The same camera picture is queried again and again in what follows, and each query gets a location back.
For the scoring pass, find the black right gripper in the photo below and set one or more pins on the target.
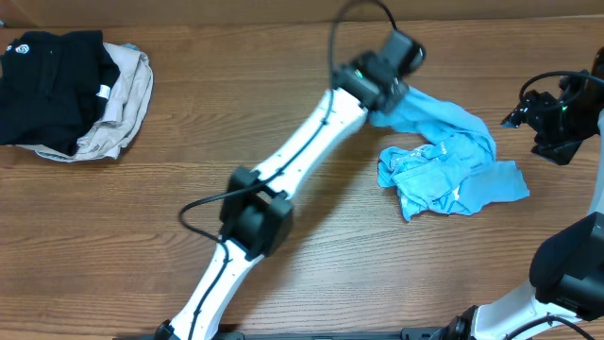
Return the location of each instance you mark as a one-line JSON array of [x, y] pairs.
[[527, 111]]

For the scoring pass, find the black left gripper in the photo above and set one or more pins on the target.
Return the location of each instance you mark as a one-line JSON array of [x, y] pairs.
[[389, 101]]

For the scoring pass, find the light blue t-shirt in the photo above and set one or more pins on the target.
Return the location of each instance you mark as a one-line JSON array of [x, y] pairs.
[[455, 171]]

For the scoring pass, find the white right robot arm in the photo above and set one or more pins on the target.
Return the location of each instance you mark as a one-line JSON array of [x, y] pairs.
[[565, 284]]

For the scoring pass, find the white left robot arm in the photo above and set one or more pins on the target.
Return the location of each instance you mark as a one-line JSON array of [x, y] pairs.
[[258, 211]]

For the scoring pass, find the beige folded garment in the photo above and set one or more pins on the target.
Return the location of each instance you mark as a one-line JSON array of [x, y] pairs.
[[128, 101]]

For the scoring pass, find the black folded garment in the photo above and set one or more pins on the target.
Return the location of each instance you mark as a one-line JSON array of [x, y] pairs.
[[54, 88]]

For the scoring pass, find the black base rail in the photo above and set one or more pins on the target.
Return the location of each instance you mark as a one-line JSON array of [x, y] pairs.
[[325, 335]]

